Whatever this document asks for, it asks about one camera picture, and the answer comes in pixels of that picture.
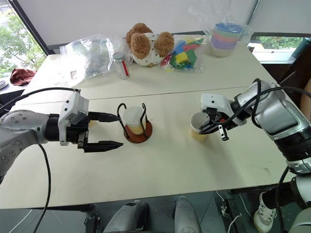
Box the white sneaker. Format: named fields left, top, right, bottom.
left=253, top=192, right=278, bottom=232

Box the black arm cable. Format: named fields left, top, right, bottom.
left=275, top=166, right=291, bottom=233
left=210, top=78, right=311, bottom=127
left=0, top=87, right=81, bottom=115
left=33, top=143, right=52, bottom=233

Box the white yellow paper cup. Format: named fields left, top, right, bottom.
left=122, top=106, right=147, bottom=135
left=190, top=112, right=212, bottom=142

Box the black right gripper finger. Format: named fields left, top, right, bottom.
left=199, top=122, right=220, bottom=133
left=201, top=126, right=221, bottom=135

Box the white floor cable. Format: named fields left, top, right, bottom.
left=215, top=190, right=255, bottom=233

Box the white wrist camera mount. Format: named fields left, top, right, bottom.
left=58, top=91, right=89, bottom=146
left=200, top=93, right=246, bottom=127

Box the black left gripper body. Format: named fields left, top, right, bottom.
left=65, top=116, right=90, bottom=150

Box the glass jar with metal lid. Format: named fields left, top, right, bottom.
left=112, top=52, right=131, bottom=80

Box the black wire cup holder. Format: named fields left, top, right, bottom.
left=117, top=102, right=154, bottom=144

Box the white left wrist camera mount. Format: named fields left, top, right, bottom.
left=58, top=91, right=89, bottom=146

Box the dark red cloth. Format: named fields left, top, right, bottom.
left=10, top=68, right=37, bottom=86

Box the stack of pastel bowls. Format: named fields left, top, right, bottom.
left=209, top=22, right=244, bottom=58

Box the clear plastic bowl bag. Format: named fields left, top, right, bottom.
left=189, top=4, right=255, bottom=59

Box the brown white teddy bear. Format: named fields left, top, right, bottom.
left=125, top=22, right=175, bottom=68

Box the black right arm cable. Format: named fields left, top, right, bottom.
left=275, top=166, right=291, bottom=233
left=210, top=78, right=311, bottom=127

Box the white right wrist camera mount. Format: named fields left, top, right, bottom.
left=200, top=93, right=246, bottom=127

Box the grey rounded robot shape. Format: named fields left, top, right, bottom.
left=103, top=200, right=149, bottom=233
left=174, top=196, right=203, bottom=233

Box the black window frame bar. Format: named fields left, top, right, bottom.
left=6, top=0, right=55, bottom=57

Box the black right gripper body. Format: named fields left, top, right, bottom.
left=206, top=108, right=238, bottom=142

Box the bag of colourful blocks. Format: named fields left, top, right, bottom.
left=161, top=35, right=207, bottom=74

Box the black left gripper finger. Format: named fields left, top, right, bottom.
left=84, top=140, right=124, bottom=154
left=88, top=111, right=121, bottom=122

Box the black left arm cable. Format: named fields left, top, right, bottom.
left=33, top=143, right=52, bottom=233
left=0, top=87, right=81, bottom=115

